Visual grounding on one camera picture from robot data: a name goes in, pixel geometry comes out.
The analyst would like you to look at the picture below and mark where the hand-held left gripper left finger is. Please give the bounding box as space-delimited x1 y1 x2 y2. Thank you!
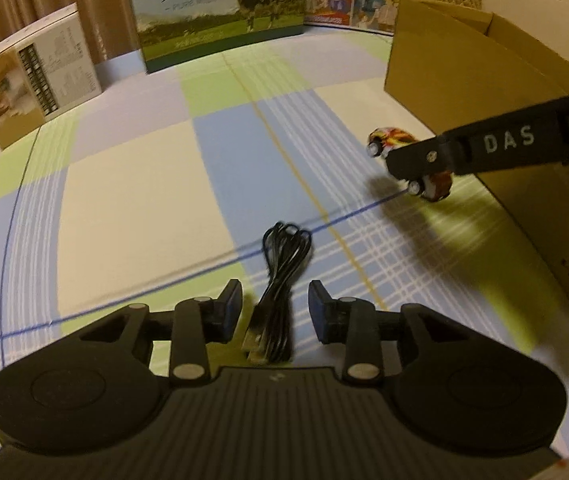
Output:
78 279 244 387

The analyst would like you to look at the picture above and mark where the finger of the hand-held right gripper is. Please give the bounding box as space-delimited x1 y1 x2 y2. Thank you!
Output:
385 131 467 186

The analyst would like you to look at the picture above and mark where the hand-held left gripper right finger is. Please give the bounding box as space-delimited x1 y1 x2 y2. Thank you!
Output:
308 279 475 385

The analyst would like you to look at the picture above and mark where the red yellow toy car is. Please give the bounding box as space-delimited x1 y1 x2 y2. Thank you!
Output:
365 126 453 202

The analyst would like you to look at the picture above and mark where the black usb cable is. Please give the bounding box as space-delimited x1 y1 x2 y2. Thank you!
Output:
242 221 314 365

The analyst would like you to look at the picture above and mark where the brown cardboard box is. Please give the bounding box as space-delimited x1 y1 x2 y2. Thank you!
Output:
384 0 569 311

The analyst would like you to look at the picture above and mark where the checkered bedsheet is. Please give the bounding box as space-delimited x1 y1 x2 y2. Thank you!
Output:
0 25 569 463

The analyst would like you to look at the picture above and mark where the milk carton with cow picture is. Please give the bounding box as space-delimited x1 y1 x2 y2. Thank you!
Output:
123 0 309 75

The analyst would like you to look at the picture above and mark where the white and brown box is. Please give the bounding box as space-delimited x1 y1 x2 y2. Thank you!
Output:
0 2 103 150

